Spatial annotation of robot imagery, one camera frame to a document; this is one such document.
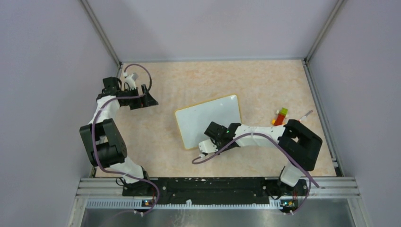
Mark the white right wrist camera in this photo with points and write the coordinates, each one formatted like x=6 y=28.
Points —
x=207 y=147

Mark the yellow framed whiteboard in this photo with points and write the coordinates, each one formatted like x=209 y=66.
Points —
x=193 y=120

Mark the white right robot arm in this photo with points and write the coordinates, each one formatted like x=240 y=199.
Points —
x=299 y=144

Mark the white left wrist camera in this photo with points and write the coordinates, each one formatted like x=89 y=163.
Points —
x=130 y=80

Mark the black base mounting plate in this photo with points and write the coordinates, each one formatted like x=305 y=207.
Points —
x=151 y=193

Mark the white toothed cable duct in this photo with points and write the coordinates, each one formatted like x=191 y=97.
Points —
x=138 y=204

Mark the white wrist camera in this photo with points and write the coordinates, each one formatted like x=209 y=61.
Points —
x=207 y=147
x=130 y=80

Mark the red green toy brick car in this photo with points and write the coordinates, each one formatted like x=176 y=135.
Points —
x=281 y=116

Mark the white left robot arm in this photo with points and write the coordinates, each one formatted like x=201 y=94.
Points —
x=102 y=140

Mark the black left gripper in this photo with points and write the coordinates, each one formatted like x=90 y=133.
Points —
x=148 y=100

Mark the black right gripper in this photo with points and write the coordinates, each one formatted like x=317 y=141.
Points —
x=215 y=142

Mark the white whiteboard marker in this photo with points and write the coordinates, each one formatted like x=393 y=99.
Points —
x=305 y=116

